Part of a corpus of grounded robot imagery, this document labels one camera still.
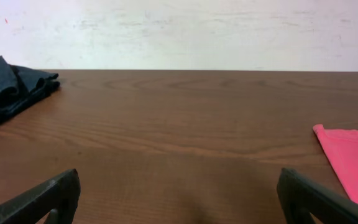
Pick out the red t-shirt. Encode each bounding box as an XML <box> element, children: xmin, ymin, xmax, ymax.
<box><xmin>313</xmin><ymin>124</ymin><xmax>358</xmax><ymax>204</ymax></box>

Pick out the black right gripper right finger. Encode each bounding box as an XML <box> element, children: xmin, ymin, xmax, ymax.
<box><xmin>277</xmin><ymin>168</ymin><xmax>358</xmax><ymax>224</ymax></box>

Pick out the folded navy blue garment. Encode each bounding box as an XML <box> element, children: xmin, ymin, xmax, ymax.
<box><xmin>0</xmin><ymin>56</ymin><xmax>60</xmax><ymax>124</ymax></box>

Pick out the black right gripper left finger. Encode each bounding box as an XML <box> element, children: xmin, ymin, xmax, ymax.
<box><xmin>0</xmin><ymin>169</ymin><xmax>81</xmax><ymax>224</ymax></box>

